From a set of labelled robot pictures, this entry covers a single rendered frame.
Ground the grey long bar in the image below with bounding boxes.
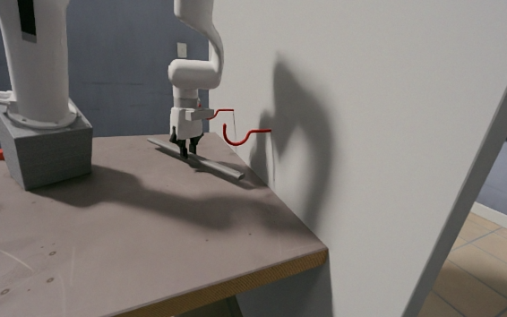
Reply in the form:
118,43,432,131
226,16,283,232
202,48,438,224
148,137,245,180

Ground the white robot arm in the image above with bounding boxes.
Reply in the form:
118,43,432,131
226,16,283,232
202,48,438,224
0,0,224,129

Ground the white wall panel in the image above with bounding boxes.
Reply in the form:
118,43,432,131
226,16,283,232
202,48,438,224
209,0,507,317

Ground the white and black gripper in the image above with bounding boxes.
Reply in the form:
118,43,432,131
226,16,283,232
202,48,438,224
169,106,204,159

